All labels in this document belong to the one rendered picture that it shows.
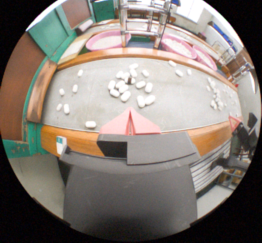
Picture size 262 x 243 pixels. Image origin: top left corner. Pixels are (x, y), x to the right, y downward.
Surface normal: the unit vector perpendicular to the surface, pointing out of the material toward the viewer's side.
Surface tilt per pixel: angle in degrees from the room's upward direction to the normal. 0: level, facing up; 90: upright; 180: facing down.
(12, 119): 90
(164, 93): 0
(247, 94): 90
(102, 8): 90
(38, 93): 67
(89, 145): 0
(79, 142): 0
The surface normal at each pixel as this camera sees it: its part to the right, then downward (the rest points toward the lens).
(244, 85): -1.00, 0.03
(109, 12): 0.04, 0.97
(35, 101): 0.92, -0.09
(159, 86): 0.00, -0.23
